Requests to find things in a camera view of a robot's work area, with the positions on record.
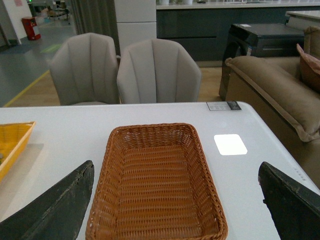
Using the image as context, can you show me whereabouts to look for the red fire extinguisher box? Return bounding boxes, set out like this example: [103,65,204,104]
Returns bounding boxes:
[21,16,41,41]

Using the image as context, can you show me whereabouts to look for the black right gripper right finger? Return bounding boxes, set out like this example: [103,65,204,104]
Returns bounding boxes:
[258,161,320,240]

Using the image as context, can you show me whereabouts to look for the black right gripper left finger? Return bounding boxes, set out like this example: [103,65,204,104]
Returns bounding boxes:
[0,160,95,240]

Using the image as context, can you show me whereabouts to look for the black appliance cabinet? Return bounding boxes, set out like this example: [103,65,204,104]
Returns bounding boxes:
[219,23,304,101]

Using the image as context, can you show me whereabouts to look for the right grey upholstered chair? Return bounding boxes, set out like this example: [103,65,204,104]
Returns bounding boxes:
[117,38,202,104]

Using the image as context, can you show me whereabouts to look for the brown wicker basket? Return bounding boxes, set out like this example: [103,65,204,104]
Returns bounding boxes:
[85,123,228,240]

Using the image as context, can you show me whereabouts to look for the pink brown cushion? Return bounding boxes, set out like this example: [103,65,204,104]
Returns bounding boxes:
[296,43,320,93]

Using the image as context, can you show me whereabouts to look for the yellow woven basket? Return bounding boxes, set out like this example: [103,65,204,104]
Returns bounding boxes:
[0,121,36,181]

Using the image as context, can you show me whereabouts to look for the grey upholstered chair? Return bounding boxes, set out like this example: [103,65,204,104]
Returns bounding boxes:
[117,38,202,104]
[49,32,120,106]

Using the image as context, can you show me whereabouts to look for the beige sofa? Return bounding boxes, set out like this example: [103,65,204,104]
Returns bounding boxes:
[226,25,320,185]

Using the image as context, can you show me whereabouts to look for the table label sticker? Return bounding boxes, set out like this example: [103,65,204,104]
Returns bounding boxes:
[206,101,241,111]

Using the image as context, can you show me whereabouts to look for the left grey upholstered chair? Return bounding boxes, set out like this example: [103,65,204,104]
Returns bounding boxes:
[49,32,120,106]

